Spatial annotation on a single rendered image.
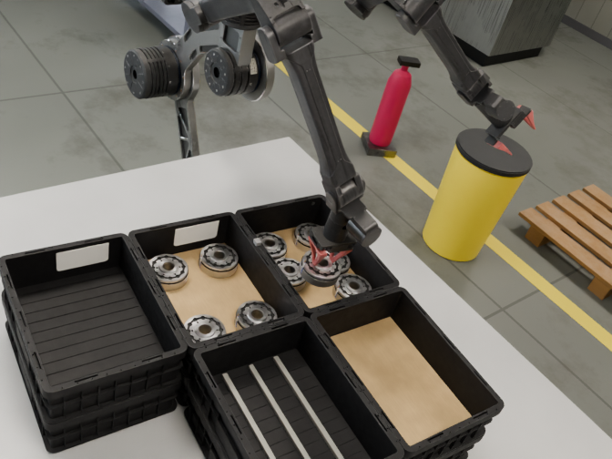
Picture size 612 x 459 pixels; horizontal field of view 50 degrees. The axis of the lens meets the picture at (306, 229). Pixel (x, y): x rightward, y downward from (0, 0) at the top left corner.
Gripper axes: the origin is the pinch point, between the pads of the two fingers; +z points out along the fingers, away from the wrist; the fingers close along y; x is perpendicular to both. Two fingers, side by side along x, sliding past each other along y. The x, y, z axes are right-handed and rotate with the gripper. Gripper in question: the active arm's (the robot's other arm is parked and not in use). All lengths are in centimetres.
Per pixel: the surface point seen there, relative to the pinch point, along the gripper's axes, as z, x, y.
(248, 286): 17.4, 9.4, -12.5
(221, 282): 17.7, 12.3, -18.8
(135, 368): 7, -14, -50
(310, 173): 32, 68, 40
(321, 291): 16.4, 2.7, 6.2
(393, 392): 14.2, -31.7, 8.5
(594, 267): 85, 35, 213
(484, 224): 72, 65, 150
